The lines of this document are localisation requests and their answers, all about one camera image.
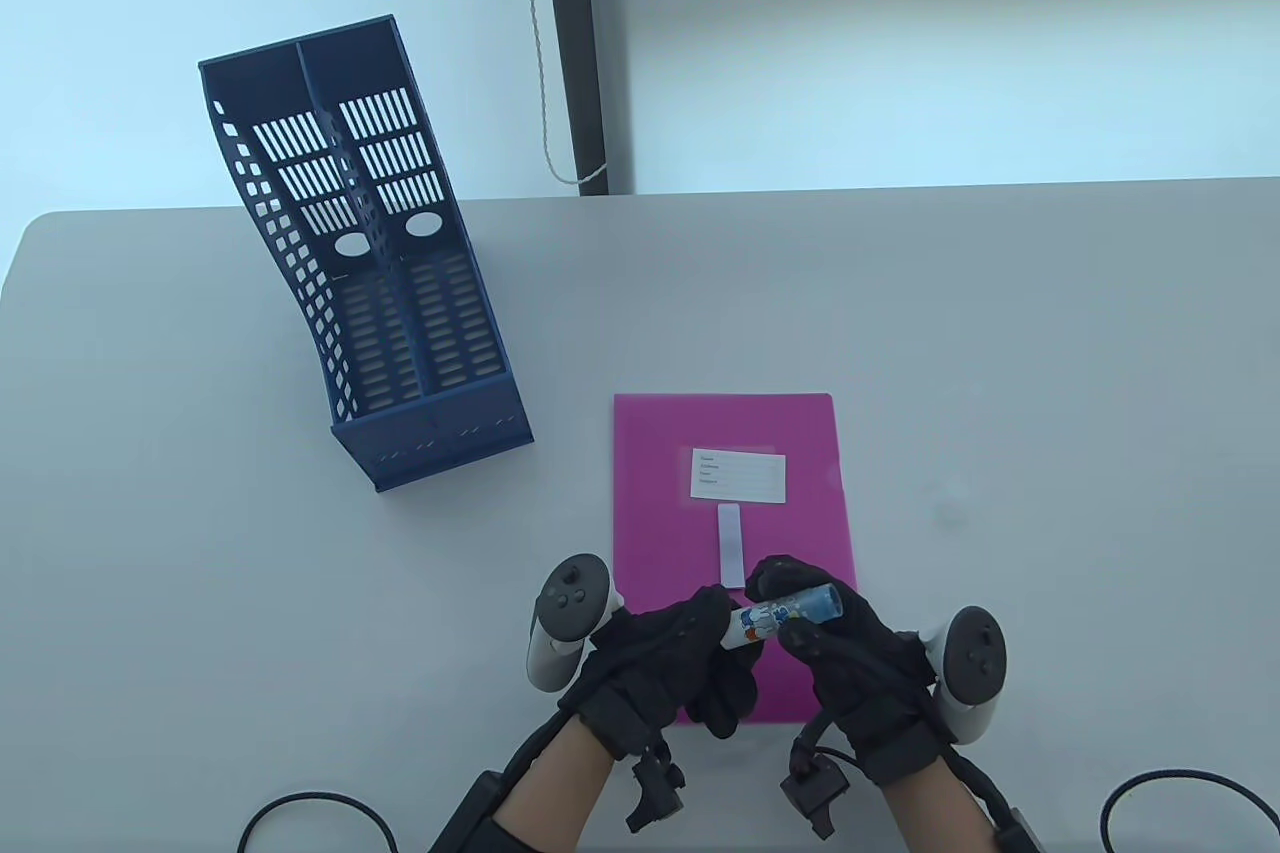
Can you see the person's right hand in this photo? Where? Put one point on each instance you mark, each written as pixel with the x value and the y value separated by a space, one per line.
pixel 870 683

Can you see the person's left hand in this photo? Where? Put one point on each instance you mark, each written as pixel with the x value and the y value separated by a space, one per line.
pixel 660 663

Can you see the white glue stick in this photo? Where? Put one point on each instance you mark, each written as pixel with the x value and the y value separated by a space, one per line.
pixel 790 611

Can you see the translucent glue stick cap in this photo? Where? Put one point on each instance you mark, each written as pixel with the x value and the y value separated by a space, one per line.
pixel 950 503

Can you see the pink L-shaped folder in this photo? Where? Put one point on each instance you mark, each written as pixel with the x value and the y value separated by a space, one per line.
pixel 660 453

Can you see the person's right forearm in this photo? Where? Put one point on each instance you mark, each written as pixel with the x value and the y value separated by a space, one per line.
pixel 940 813

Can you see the black and white controller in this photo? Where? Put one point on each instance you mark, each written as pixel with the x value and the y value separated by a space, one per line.
pixel 570 598
pixel 975 658

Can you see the white label card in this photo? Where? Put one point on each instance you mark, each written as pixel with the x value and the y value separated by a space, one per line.
pixel 738 475

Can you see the black wrist sensor box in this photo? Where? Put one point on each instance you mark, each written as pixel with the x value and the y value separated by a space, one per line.
pixel 470 818
pixel 1020 833

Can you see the blue plastic file rack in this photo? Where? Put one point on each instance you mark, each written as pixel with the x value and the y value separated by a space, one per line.
pixel 440 438

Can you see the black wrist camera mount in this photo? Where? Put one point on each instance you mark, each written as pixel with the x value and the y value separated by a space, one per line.
pixel 655 788
pixel 815 788

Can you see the black window frame post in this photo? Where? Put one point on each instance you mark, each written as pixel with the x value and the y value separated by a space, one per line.
pixel 575 43

